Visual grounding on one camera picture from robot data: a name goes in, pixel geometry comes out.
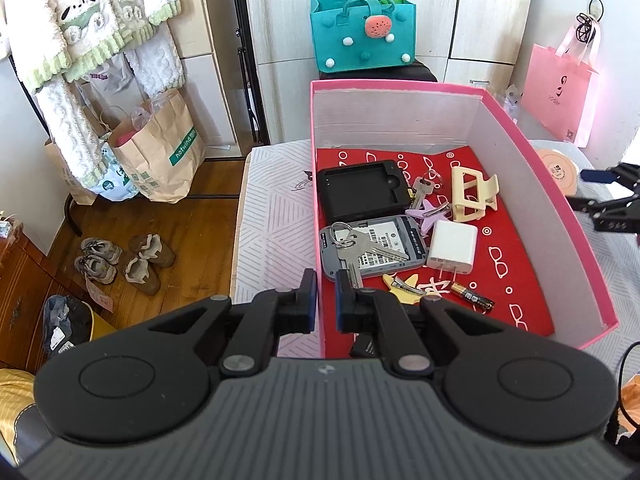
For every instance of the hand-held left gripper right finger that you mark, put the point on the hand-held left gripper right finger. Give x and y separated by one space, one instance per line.
341 300

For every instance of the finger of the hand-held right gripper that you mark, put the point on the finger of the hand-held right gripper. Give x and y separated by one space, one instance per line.
597 175
607 212

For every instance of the teal felt bag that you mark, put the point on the teal felt bag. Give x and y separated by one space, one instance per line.
350 35

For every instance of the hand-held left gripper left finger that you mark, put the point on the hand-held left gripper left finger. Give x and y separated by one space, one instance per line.
311 300

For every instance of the white green plastic bag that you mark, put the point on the white green plastic bag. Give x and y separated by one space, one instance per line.
117 185

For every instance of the brown fleece boot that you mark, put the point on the brown fleece boot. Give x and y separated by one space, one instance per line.
152 250
142 276

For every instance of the purple star hair clip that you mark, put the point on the purple star hair clip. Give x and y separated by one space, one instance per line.
425 212

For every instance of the pink paper slip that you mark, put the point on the pink paper slip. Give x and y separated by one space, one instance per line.
100 296

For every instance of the grey pocket router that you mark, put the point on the grey pocket router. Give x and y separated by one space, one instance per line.
415 245

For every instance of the cream claw hair clip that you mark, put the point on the cream claw hair clip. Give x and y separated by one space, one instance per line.
460 210

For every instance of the red printed cloth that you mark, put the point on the red printed cloth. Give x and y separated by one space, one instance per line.
515 240

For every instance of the small white trinket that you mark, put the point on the small white trinket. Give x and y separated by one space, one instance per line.
9 225

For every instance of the grey sneaker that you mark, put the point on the grey sneaker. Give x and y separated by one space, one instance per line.
95 270
102 250

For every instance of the brown wooden cabinet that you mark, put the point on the brown wooden cabinet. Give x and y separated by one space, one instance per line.
30 300

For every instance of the single silver key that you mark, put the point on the single silver key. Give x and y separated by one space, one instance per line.
424 189

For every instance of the yellow cloth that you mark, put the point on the yellow cloth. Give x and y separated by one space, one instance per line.
17 395

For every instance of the clear plastic bag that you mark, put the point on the clear plastic bag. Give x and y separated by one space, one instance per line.
512 100

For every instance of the brown paper bag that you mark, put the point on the brown paper bag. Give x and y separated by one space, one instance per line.
165 170
80 197

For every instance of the black gold cylindrical battery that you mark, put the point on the black gold cylindrical battery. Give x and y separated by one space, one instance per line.
472 296

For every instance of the pink paper bag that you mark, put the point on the pink paper bag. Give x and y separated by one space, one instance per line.
555 95

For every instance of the pink cardboard box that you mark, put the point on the pink cardboard box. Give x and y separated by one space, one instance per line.
390 120

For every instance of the round pink compact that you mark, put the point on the round pink compact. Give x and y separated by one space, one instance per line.
555 170

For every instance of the silver key bunch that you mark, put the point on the silver key bunch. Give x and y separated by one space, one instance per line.
370 247

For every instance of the black silicone case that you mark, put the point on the black silicone case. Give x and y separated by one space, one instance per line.
350 190

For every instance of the yellow star hair clip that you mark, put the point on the yellow star hair clip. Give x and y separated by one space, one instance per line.
405 292

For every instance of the white charger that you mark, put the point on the white charger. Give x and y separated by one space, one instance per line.
452 242

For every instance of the dark blue bag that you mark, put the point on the dark blue bag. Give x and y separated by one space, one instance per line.
65 325

